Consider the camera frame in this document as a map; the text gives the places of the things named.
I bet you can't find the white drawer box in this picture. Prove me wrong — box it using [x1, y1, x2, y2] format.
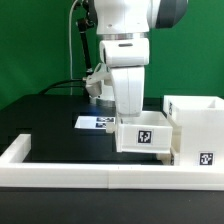
[106, 111, 173, 154]

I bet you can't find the white marker sheet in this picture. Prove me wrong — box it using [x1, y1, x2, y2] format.
[74, 116, 115, 130]

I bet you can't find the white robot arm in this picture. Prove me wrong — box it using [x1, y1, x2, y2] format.
[88, 0, 188, 117]

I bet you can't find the black cable bundle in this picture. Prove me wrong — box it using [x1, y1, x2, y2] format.
[38, 18, 96, 96]

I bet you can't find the white border frame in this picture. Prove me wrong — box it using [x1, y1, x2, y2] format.
[0, 134, 224, 191]

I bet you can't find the white thin cable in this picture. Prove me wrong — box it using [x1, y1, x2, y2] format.
[68, 0, 82, 96]

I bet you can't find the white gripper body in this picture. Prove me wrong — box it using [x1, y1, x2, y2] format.
[111, 67, 145, 117]

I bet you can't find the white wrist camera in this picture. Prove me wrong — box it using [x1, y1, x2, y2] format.
[85, 63, 112, 98]

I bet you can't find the white drawer cabinet frame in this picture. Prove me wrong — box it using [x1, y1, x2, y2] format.
[156, 95, 224, 167]

